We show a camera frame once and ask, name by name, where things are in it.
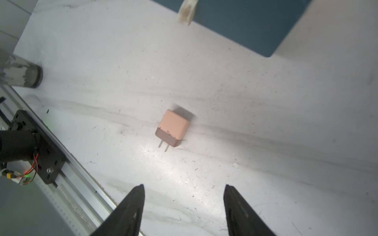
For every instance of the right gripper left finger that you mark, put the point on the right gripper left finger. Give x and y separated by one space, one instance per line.
125 220

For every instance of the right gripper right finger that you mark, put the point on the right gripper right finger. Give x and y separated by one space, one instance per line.
241 219

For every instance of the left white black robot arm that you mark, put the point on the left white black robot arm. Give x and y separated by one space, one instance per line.
18 145

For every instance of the aluminium mounting rail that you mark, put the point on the aluminium mounting rail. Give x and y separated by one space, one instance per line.
51 194

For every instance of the teal drawer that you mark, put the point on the teal drawer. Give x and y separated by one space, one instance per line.
260 26

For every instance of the pink plug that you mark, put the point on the pink plug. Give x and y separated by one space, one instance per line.
172 129

